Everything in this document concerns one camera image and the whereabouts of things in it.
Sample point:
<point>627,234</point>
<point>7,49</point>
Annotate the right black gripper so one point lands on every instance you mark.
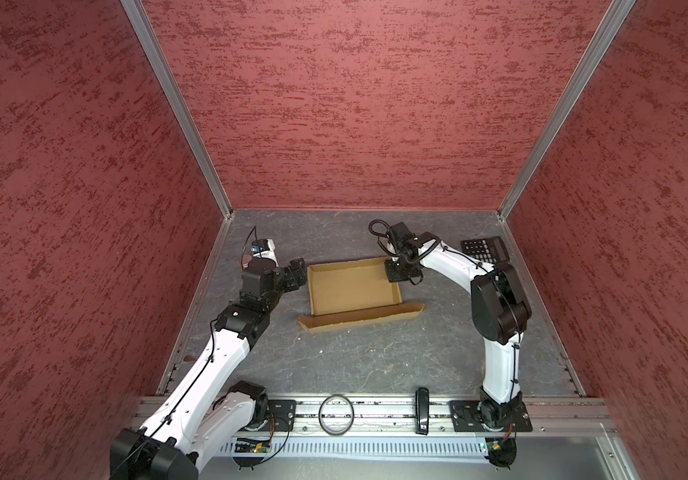
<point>394,276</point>

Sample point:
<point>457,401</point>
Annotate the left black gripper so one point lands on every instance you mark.
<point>294,275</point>

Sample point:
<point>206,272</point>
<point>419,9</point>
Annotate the brown cardboard box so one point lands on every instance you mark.
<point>345,295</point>

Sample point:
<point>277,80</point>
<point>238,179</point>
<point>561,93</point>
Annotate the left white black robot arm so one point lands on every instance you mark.
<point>201,415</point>

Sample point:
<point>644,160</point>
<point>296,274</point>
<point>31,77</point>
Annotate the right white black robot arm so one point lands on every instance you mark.
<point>499,310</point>

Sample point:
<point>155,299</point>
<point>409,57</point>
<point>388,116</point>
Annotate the black desk calculator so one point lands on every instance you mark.
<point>489,250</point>

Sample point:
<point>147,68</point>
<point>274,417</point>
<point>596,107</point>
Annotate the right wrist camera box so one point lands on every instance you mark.
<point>399,235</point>

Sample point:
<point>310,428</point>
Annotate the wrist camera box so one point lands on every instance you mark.
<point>264,248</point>
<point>399,235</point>

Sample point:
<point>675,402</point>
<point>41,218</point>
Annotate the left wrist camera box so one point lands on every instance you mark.
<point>264,248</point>

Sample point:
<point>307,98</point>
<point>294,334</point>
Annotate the black handle bar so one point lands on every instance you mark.
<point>422,411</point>

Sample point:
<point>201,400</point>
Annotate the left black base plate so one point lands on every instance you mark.
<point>283,411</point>

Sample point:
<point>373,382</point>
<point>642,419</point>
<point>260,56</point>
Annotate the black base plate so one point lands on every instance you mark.
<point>283,411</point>
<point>464,416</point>

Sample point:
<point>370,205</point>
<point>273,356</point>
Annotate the aluminium front rail frame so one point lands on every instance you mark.
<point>361,427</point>

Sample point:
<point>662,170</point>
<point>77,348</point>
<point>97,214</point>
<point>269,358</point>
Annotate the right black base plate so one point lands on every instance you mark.
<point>464,416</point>

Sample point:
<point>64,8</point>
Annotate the left circuit board with wires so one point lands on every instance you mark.
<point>250,452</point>

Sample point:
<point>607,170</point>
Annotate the circuit board with wires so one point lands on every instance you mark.
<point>250,452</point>
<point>502,453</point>

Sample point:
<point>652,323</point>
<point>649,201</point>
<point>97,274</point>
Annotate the right circuit board with wires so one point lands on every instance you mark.
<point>502,453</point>

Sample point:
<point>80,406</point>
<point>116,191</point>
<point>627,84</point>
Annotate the left aluminium corner post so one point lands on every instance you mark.
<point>153,50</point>

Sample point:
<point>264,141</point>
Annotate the aluminium corner post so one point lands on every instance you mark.
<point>153,50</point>
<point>607,29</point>

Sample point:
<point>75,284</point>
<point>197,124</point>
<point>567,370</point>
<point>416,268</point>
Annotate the right aluminium corner post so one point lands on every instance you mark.
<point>607,29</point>

